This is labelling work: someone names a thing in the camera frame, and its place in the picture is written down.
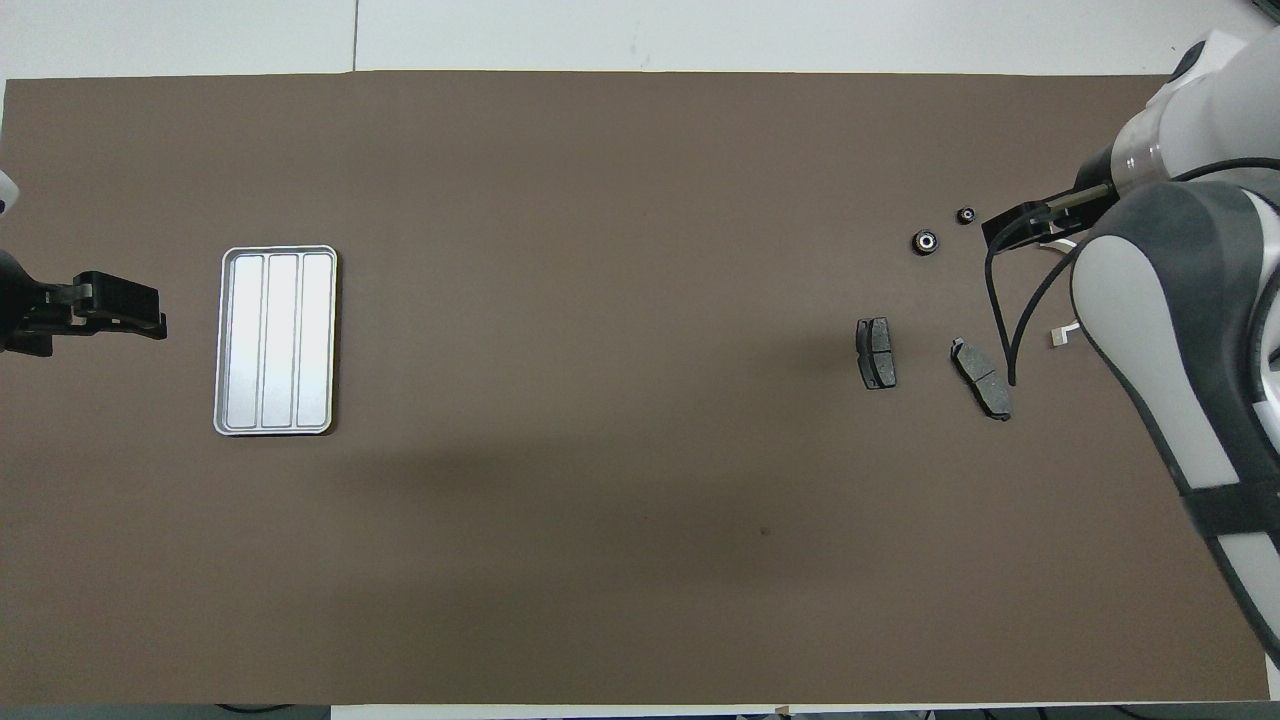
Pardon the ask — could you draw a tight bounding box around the silver metal tray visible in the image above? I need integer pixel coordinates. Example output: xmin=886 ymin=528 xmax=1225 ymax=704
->
xmin=213 ymin=245 xmax=339 ymax=437

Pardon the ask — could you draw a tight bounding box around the curved dark brake pad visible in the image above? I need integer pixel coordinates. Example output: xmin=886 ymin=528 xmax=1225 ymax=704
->
xmin=950 ymin=337 xmax=1013 ymax=422

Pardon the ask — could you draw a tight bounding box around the rectangular dark brake pad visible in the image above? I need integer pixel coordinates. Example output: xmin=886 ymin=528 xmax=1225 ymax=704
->
xmin=855 ymin=317 xmax=898 ymax=391

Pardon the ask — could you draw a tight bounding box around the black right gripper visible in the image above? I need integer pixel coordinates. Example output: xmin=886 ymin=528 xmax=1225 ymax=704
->
xmin=982 ymin=148 xmax=1117 ymax=253

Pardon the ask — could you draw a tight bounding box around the brown table mat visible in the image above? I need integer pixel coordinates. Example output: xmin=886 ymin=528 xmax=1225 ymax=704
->
xmin=0 ymin=70 xmax=1271 ymax=706

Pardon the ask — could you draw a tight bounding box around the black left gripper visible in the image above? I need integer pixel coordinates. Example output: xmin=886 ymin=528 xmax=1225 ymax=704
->
xmin=0 ymin=250 xmax=168 ymax=357

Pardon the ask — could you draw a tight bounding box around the white half ring bracket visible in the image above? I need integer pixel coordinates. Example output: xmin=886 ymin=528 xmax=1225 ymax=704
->
xmin=1038 ymin=236 xmax=1083 ymax=349

